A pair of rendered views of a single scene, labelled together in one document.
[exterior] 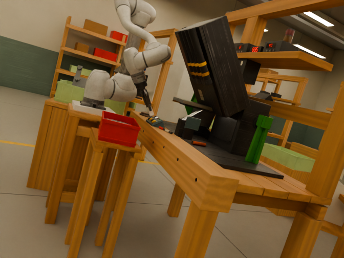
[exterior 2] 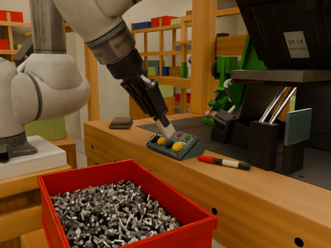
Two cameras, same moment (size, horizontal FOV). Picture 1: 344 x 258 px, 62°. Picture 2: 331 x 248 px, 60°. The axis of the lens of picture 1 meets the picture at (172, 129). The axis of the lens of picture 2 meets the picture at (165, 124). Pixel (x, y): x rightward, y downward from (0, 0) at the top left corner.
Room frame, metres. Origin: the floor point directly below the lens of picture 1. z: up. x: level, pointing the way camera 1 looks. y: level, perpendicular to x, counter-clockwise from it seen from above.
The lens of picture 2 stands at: (1.22, 0.34, 1.14)
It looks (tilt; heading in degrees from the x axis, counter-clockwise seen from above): 12 degrees down; 346
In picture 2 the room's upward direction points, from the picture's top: straight up
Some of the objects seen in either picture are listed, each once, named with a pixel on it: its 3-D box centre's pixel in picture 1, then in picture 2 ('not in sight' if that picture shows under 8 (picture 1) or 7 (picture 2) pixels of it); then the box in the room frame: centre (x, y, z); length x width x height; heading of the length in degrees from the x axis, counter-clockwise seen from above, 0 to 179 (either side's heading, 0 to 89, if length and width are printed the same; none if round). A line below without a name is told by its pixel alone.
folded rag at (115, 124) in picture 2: (146, 114); (121, 122); (2.33, 0.23, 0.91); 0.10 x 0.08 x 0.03; 163
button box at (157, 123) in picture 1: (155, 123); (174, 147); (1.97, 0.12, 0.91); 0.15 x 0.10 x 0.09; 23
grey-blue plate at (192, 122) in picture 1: (191, 128); (297, 140); (1.76, -0.11, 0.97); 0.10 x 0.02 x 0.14; 113
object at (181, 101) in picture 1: (205, 108); (312, 76); (1.80, -0.16, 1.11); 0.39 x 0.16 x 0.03; 113
